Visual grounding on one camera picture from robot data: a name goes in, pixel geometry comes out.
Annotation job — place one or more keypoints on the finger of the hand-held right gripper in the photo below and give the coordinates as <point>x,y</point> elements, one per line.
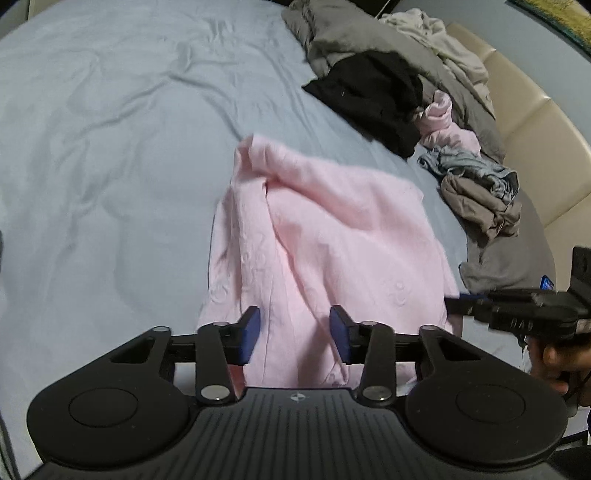
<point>466,307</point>

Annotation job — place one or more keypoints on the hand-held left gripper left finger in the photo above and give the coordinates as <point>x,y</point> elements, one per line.
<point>249,334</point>

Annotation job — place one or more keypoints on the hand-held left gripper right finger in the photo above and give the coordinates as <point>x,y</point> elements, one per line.
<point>339,334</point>

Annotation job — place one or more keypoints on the pink pants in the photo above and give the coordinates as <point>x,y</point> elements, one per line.
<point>351,240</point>

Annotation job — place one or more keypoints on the person's right hand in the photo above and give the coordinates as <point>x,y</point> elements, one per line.
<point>554,360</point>

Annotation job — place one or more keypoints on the grey-brown blanket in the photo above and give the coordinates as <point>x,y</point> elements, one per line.
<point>508,263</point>

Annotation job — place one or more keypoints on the tan garment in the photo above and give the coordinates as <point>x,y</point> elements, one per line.
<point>475,203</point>

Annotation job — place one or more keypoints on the grey garment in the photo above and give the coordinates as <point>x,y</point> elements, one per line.
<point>471,166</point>

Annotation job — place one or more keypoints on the cream padded headboard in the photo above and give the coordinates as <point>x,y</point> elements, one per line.
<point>540,138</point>

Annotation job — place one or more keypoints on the small pink garment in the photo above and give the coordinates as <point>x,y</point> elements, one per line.
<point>445,124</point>

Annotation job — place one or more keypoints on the black garment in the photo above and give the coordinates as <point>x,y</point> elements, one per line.
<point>369,92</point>

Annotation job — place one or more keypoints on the bed with blue-grey sheet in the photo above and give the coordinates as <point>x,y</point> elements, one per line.
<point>115,115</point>

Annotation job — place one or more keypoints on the cream cloth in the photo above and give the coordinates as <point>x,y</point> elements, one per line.
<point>443,41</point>

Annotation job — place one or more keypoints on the framed wall picture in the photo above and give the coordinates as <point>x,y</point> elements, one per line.
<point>558,14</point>

